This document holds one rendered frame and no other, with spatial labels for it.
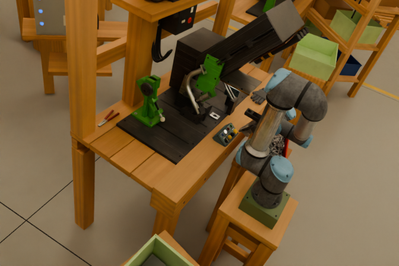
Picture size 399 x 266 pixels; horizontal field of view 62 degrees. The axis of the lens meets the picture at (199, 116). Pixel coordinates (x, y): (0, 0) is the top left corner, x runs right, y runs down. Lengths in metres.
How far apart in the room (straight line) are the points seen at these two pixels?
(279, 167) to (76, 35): 1.03
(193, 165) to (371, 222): 2.01
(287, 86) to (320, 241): 1.86
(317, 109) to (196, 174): 0.71
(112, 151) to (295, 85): 0.98
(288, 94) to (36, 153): 2.21
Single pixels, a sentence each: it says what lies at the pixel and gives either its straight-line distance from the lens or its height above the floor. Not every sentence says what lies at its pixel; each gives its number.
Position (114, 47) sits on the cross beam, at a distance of 1.81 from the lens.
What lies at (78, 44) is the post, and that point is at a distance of 1.51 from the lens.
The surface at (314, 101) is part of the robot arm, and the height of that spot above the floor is 1.54.
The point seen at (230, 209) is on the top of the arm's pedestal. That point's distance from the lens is 1.69.
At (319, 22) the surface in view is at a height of 0.70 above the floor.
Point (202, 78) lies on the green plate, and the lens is 1.94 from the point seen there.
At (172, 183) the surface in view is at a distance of 1.65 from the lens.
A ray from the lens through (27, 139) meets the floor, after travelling 3.12.
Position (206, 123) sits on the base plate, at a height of 0.90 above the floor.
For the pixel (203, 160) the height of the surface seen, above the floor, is 0.90.
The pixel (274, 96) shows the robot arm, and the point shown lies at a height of 1.49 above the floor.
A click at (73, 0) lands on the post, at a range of 1.44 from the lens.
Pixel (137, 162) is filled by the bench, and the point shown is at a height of 0.88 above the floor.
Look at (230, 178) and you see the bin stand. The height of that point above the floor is 0.62.
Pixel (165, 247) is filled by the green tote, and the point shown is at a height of 0.95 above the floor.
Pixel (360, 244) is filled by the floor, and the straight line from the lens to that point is 3.14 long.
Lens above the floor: 2.18
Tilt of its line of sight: 39 degrees down
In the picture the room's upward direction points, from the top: 15 degrees clockwise
